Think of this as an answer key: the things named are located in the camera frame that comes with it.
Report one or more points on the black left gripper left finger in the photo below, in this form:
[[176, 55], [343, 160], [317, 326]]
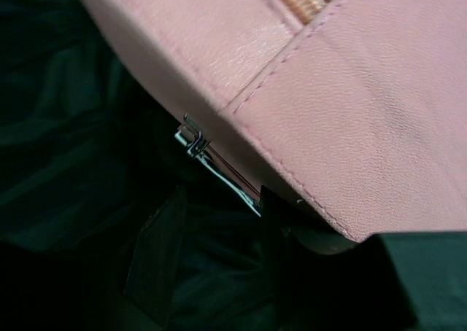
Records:
[[152, 272]]

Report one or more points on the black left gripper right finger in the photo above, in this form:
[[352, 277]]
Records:
[[358, 289]]

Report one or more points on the pink toiletry box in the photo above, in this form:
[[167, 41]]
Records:
[[352, 110]]

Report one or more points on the pink open suitcase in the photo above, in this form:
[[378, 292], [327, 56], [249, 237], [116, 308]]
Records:
[[88, 156]]

